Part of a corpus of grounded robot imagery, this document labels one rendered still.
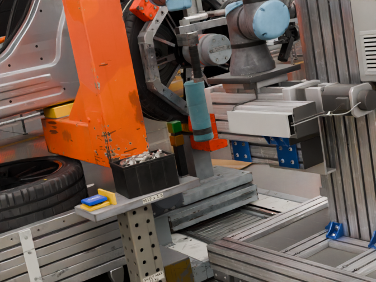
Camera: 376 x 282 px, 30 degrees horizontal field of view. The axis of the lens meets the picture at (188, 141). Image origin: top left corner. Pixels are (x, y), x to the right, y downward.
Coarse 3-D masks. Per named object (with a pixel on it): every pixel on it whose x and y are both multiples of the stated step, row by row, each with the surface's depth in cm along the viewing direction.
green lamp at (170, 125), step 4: (176, 120) 258; (168, 124) 256; (172, 124) 254; (176, 124) 255; (180, 124) 256; (168, 128) 257; (172, 128) 255; (176, 128) 255; (180, 128) 256; (168, 132) 258; (172, 132) 255; (176, 132) 256
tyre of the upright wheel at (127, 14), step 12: (132, 0) 310; (132, 24) 300; (132, 36) 300; (132, 48) 301; (132, 60) 301; (144, 84) 305; (144, 96) 306; (156, 96) 309; (144, 108) 313; (156, 108) 309; (168, 108) 312; (156, 120) 333; (168, 120) 315; (180, 120) 317
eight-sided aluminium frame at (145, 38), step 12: (216, 0) 312; (144, 24) 300; (156, 24) 296; (144, 36) 294; (144, 48) 296; (144, 60) 300; (156, 60) 298; (144, 72) 301; (156, 72) 298; (156, 84) 298; (168, 96) 302; (180, 108) 306
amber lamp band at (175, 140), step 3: (177, 135) 256; (180, 135) 257; (183, 135) 257; (171, 138) 257; (174, 138) 256; (177, 138) 256; (180, 138) 257; (183, 138) 257; (171, 141) 258; (174, 141) 256; (177, 141) 256; (180, 141) 257; (183, 141) 257; (171, 144) 258; (174, 144) 257; (177, 144) 256; (180, 144) 257; (183, 144) 258
